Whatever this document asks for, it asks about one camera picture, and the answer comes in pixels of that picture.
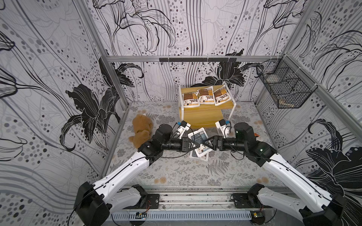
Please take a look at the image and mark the blue coffee bag top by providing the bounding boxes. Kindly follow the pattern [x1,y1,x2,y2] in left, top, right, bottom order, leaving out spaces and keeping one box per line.
[188,128,212,161]

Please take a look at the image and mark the blue coffee bag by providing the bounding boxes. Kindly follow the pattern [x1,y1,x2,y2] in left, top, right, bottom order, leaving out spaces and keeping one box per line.
[188,128,212,161]
[189,150,209,162]

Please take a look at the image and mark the brown coffee bag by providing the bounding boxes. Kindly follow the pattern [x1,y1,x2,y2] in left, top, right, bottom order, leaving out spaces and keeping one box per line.
[198,86,216,105]
[214,85,231,106]
[183,92,200,108]

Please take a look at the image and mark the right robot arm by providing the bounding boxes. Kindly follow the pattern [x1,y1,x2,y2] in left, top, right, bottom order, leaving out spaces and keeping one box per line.
[203,122,347,226]

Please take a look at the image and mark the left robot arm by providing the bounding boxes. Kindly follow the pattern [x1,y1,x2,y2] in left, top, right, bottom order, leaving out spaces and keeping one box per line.
[73,124,203,226]

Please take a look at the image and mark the white wooden two-tier shelf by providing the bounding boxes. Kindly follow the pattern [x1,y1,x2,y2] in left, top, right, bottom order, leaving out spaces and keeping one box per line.
[178,86,237,129]

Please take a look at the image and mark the brown teddy bear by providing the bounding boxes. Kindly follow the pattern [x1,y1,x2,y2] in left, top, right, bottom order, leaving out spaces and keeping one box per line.
[129,114,153,149]

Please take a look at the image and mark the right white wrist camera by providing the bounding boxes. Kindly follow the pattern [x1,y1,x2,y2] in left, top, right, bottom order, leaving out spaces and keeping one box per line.
[215,119,232,138]

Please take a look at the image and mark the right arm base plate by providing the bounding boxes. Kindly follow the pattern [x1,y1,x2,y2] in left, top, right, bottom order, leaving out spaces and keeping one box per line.
[230,193,271,209]

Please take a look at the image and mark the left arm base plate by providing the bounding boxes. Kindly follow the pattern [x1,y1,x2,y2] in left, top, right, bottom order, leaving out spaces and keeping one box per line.
[125,194,160,210]

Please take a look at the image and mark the grey slotted cable duct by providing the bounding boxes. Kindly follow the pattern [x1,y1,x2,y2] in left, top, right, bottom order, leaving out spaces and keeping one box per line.
[108,211,252,221]

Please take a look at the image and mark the black wall bar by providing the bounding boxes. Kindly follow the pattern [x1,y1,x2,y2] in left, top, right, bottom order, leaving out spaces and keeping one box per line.
[159,57,237,62]

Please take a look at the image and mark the black wire basket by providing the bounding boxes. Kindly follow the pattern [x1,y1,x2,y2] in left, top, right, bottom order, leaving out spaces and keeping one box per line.
[256,56,318,109]

